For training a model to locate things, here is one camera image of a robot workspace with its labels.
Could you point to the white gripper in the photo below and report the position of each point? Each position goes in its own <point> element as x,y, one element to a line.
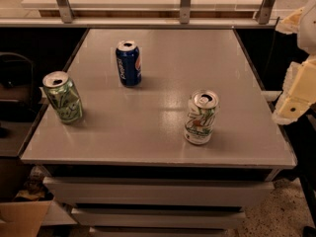
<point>309,29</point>

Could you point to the white 7up can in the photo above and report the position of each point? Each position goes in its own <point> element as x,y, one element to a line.
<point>203,106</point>

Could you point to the blue pepsi can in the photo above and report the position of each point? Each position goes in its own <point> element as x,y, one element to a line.
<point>129,63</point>

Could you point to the green soda can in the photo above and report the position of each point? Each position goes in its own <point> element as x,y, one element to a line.
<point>63,96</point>

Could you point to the grey drawer cabinet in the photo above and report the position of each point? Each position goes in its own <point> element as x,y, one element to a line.
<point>126,169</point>

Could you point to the white shelf with metal brackets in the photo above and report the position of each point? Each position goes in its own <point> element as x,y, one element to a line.
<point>140,14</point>

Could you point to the black chair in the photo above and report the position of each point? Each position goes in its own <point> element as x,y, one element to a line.
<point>20,93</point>

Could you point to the cardboard box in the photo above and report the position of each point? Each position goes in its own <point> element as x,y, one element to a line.
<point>22,213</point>

